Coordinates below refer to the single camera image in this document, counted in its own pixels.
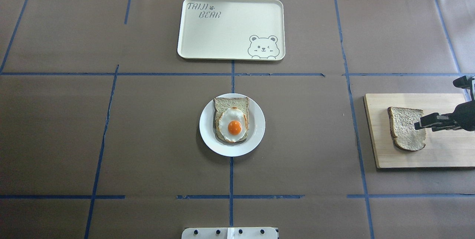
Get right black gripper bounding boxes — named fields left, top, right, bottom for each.
left=414, top=101, right=475, bottom=131

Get brown bread slice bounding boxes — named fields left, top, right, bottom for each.
left=387, top=107, right=426, bottom=151

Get white round plate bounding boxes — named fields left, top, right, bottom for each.
left=200, top=94, right=266, bottom=157

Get bottom bread slice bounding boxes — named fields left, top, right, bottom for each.
left=214, top=97, right=249, bottom=141

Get wooden cutting board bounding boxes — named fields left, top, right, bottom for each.
left=364, top=94, right=475, bottom=168

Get fried egg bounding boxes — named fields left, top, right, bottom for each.
left=216, top=107, right=248, bottom=143

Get cream bear serving tray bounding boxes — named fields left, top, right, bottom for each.
left=177, top=0, right=286, bottom=61

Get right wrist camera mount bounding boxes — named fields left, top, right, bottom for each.
left=453, top=75, right=475, bottom=101

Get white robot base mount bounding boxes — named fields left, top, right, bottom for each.
left=181, top=227, right=279, bottom=239

